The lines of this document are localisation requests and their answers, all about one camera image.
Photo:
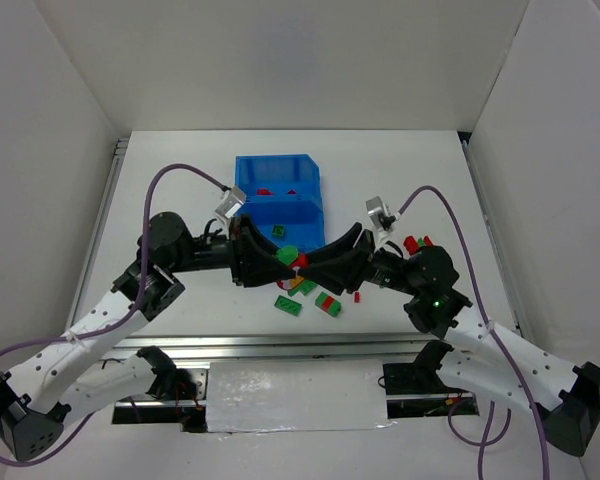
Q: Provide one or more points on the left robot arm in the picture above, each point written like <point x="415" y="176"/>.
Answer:
<point x="57" y="386"/>

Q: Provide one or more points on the green red green brick stack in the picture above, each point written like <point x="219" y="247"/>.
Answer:
<point x="328" y="304"/>

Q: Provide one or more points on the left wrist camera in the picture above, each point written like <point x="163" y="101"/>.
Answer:
<point x="231" y="202"/>

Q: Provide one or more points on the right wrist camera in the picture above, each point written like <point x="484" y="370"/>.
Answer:
<point x="381" y="218"/>

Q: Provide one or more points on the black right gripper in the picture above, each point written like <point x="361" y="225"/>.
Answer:
<point x="365" y="261"/>

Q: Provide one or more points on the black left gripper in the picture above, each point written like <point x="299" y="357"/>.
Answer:
<point x="236" y="251"/>

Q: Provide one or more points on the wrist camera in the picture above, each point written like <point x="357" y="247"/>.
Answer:
<point x="381" y="218"/>
<point x="231" y="202"/>

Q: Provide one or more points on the blue bin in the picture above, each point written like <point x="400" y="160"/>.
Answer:
<point x="302" y="215"/>
<point x="279" y="173"/>

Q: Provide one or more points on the blue far bin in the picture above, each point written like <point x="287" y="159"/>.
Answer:
<point x="279" y="173"/>

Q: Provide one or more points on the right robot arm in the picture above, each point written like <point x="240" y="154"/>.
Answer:
<point x="468" y="351"/>

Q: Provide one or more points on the green base plate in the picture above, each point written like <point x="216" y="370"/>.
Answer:
<point x="294" y="286"/>

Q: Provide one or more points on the green sloped 2x2 brick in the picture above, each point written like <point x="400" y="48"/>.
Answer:
<point x="279" y="231"/>

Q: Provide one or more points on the blue near bin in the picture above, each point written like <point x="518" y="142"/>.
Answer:
<point x="302" y="215"/>

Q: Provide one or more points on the green 2x4 plate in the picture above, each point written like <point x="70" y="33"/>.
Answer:
<point x="288" y="306"/>

